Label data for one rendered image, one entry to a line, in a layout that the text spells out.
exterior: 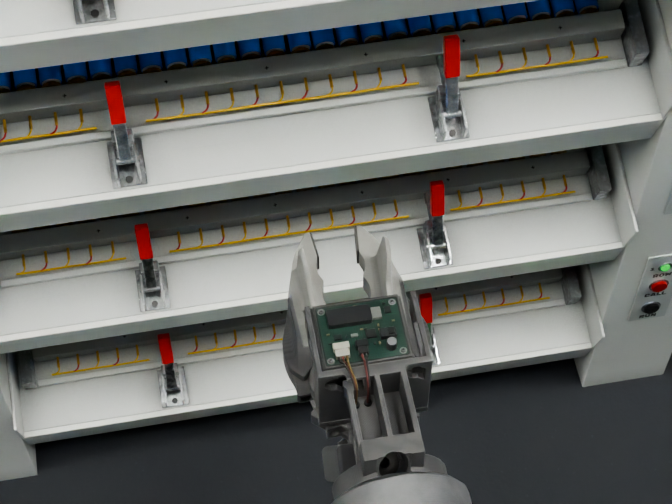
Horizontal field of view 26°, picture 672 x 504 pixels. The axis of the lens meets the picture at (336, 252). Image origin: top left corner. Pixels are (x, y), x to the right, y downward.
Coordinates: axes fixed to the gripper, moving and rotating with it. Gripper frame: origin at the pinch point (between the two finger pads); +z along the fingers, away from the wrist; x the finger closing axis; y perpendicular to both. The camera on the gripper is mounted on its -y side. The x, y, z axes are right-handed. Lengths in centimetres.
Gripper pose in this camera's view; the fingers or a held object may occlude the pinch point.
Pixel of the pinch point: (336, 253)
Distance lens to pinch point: 101.0
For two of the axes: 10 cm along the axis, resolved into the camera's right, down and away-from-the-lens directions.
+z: -1.7, -8.0, 5.7
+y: 0.0, -5.8, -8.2
